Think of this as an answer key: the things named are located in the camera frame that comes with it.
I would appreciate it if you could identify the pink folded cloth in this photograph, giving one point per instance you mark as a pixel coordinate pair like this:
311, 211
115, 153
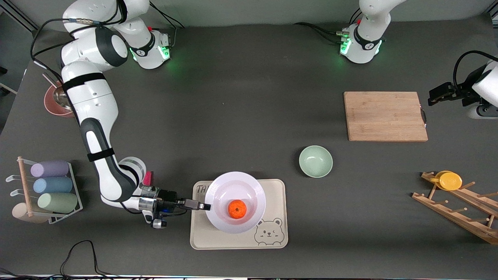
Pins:
148, 179

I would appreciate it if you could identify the wooden peg rack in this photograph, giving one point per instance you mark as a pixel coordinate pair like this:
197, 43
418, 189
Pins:
455, 216

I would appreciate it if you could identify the beige cup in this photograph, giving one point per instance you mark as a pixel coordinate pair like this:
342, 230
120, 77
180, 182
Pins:
19, 214

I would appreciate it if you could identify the light grey bar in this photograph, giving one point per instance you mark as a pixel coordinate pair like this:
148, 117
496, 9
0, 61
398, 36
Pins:
7, 88

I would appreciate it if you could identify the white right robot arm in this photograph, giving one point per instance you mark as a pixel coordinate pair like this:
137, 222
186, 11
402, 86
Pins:
93, 105

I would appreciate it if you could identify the beige bear print tray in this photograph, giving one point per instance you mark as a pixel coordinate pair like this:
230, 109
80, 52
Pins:
276, 194

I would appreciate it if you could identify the metal scoop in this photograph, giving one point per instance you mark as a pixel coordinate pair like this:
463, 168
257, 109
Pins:
60, 97

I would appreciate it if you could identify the purple cup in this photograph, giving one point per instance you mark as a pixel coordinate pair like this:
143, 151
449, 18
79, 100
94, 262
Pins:
50, 168

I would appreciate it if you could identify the yellow cup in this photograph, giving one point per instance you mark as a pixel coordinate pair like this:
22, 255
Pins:
450, 181

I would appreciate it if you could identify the blue cup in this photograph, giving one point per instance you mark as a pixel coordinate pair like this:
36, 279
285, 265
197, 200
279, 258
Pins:
53, 185

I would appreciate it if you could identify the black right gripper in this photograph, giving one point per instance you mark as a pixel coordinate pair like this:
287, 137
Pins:
169, 196

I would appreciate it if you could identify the green cup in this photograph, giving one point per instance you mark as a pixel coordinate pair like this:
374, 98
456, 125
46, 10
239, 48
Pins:
58, 202

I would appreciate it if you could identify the light green bowl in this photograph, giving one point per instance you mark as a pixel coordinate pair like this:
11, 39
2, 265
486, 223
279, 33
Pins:
316, 161

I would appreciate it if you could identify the pink bowl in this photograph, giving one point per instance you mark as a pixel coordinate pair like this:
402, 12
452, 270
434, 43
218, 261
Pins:
54, 108

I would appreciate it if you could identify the orange fruit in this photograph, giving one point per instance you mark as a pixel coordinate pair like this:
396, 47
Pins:
237, 209

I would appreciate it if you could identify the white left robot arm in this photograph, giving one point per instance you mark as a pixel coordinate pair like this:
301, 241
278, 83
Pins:
365, 42

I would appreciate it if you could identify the white round plate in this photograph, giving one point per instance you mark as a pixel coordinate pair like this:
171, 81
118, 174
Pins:
233, 186

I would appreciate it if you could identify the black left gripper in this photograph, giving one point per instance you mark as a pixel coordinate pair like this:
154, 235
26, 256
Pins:
454, 92

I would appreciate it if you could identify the wooden cutting board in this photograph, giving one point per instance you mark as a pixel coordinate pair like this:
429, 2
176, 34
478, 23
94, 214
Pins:
385, 116

